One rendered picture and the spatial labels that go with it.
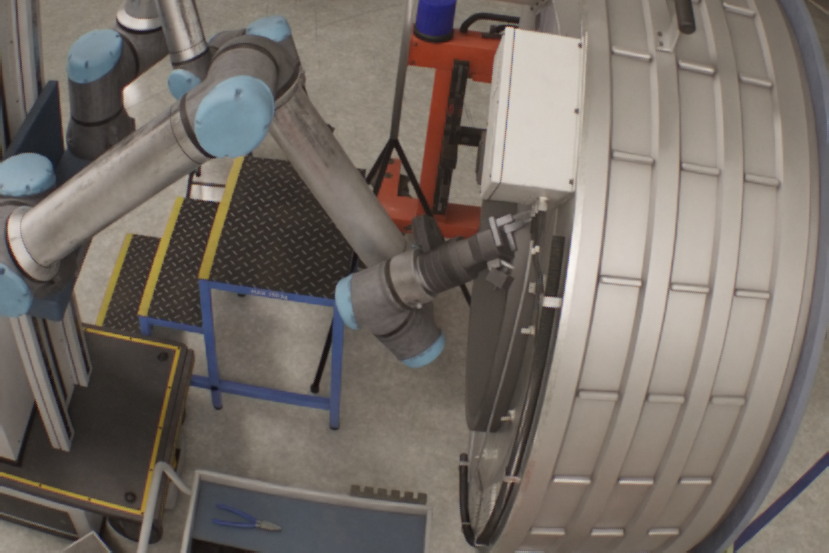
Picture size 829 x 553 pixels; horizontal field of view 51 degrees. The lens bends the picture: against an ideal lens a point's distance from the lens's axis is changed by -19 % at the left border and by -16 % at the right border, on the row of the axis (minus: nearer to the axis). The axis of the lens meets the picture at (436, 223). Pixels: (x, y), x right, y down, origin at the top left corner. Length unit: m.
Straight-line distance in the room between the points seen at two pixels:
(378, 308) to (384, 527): 0.68
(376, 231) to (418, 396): 1.58
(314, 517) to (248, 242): 0.99
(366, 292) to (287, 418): 1.56
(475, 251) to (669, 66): 0.44
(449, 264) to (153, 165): 0.51
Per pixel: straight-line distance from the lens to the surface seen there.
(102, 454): 2.76
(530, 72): 1.52
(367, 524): 2.22
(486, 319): 2.49
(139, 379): 2.92
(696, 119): 1.57
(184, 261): 3.14
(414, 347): 1.79
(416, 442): 3.20
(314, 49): 4.88
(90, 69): 2.22
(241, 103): 1.43
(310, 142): 1.67
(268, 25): 2.09
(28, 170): 1.91
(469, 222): 3.55
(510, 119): 1.50
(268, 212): 3.00
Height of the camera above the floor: 2.56
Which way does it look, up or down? 41 degrees down
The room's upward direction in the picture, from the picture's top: 9 degrees clockwise
